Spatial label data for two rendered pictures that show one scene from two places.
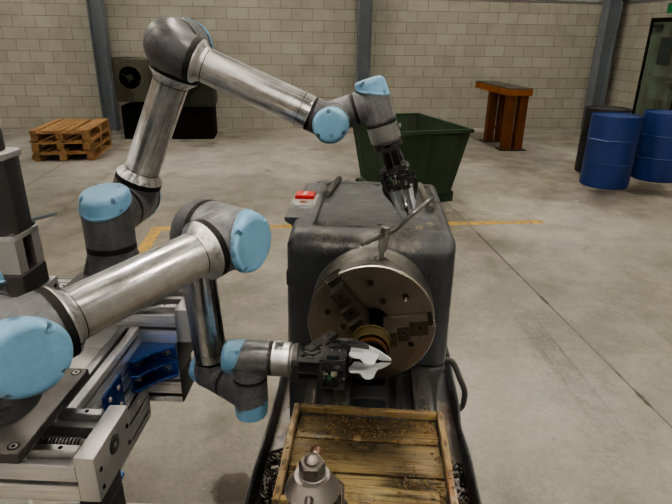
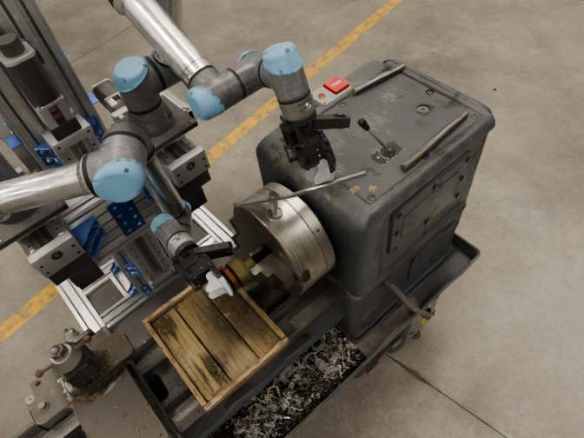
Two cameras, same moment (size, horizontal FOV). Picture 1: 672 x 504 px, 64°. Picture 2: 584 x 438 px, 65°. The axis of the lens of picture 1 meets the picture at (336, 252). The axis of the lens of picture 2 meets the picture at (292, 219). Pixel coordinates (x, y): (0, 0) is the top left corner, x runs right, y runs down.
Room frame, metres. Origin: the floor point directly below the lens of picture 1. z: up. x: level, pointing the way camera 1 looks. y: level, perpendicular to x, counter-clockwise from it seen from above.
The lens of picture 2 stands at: (0.80, -0.73, 2.18)
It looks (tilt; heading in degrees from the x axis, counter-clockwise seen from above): 53 degrees down; 53
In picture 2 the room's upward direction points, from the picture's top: 9 degrees counter-clockwise
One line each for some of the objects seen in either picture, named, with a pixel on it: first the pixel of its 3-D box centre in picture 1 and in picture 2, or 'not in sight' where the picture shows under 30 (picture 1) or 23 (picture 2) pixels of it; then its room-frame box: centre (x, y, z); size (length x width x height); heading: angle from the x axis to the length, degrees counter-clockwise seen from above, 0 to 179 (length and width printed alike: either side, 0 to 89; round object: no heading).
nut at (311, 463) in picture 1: (312, 465); (56, 351); (0.61, 0.03, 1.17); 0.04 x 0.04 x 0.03
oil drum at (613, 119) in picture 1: (610, 150); not in sight; (6.88, -3.45, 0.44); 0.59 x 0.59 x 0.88
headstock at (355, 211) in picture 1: (367, 261); (371, 169); (1.62, -0.10, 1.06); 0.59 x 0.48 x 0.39; 176
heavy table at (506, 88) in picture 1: (498, 113); not in sight; (9.83, -2.84, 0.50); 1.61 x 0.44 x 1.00; 6
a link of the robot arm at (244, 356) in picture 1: (248, 358); (169, 231); (1.02, 0.19, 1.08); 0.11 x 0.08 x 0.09; 86
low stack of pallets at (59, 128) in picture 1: (73, 138); not in sight; (8.31, 4.04, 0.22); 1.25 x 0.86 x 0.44; 9
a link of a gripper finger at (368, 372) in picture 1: (369, 370); (218, 290); (1.00, -0.08, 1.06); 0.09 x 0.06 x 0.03; 86
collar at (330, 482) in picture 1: (312, 482); (63, 355); (0.61, 0.03, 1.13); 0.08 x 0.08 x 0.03
